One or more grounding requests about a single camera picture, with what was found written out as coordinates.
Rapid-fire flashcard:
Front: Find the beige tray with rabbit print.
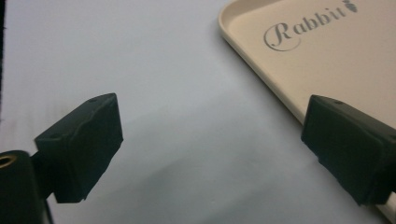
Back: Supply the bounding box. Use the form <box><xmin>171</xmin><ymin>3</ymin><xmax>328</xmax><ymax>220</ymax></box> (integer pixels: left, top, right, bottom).
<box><xmin>218</xmin><ymin>0</ymin><xmax>396</xmax><ymax>223</ymax></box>

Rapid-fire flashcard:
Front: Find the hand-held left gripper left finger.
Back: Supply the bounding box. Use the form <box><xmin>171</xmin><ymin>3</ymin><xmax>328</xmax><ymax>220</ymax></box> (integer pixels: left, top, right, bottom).
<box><xmin>34</xmin><ymin>92</ymin><xmax>124</xmax><ymax>204</ymax></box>

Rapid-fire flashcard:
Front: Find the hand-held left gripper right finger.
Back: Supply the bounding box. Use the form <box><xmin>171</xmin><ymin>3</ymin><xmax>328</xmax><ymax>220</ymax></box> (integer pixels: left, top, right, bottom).
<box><xmin>300</xmin><ymin>94</ymin><xmax>396</xmax><ymax>207</ymax></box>

